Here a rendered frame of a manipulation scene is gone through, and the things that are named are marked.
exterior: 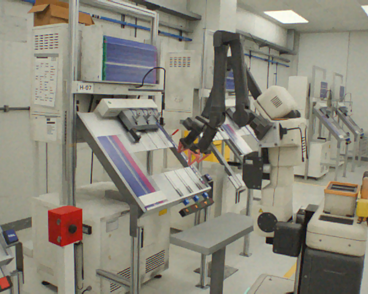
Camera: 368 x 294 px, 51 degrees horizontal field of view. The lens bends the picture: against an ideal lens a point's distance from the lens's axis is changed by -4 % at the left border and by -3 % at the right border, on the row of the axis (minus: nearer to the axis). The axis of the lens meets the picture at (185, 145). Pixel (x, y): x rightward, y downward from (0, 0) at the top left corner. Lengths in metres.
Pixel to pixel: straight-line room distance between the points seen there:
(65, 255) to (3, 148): 2.01
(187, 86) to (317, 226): 2.14
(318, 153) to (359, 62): 3.58
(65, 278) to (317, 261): 1.15
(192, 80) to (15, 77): 1.59
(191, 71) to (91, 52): 1.36
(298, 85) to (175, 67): 3.55
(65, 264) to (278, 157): 1.12
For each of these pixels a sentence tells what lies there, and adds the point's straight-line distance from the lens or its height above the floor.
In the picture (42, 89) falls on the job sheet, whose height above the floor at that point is 1.33.
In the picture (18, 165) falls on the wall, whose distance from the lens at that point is 3.88.
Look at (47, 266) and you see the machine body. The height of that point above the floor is 0.18.
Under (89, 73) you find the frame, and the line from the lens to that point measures 2.39.
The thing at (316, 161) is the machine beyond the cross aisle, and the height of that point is 0.33.
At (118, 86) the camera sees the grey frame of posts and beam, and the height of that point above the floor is 1.36.
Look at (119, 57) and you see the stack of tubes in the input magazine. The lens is 2.48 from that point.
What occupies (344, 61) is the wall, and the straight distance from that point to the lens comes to 9.85.
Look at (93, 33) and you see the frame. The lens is 2.40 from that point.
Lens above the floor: 1.33
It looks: 7 degrees down
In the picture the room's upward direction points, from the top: 2 degrees clockwise
